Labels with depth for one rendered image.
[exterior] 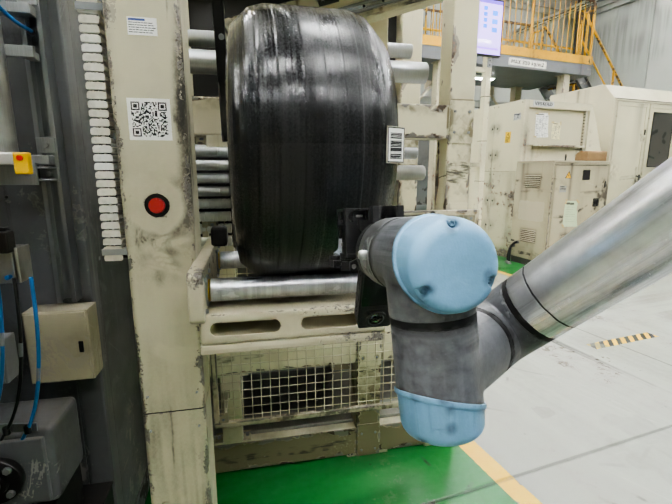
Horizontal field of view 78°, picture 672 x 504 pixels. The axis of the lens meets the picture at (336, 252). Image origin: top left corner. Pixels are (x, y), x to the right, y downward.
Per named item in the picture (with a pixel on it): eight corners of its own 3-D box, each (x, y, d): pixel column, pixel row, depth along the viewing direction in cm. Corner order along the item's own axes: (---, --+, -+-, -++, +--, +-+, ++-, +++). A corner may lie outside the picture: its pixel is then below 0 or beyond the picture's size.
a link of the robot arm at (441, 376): (517, 407, 40) (509, 295, 39) (462, 467, 32) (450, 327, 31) (443, 390, 45) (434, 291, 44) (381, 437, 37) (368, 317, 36)
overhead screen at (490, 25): (453, 51, 421) (456, -8, 410) (450, 52, 425) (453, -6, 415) (500, 57, 441) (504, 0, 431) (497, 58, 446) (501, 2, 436)
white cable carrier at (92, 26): (104, 261, 81) (75, -6, 72) (112, 256, 86) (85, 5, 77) (128, 260, 82) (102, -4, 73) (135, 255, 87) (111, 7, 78)
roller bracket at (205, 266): (189, 326, 74) (185, 273, 73) (209, 273, 113) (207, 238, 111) (208, 325, 75) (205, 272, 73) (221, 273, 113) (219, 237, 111)
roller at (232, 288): (203, 288, 77) (204, 273, 80) (205, 306, 79) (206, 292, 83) (383, 278, 84) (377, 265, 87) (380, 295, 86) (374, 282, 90)
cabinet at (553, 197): (544, 270, 478) (555, 160, 454) (508, 260, 532) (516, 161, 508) (601, 264, 509) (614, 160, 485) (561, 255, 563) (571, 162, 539)
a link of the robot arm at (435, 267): (414, 335, 30) (403, 217, 29) (371, 306, 41) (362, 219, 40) (511, 318, 31) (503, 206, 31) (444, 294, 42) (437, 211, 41)
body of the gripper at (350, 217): (387, 208, 57) (422, 204, 46) (388, 270, 58) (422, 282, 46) (333, 209, 56) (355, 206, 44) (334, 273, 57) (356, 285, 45)
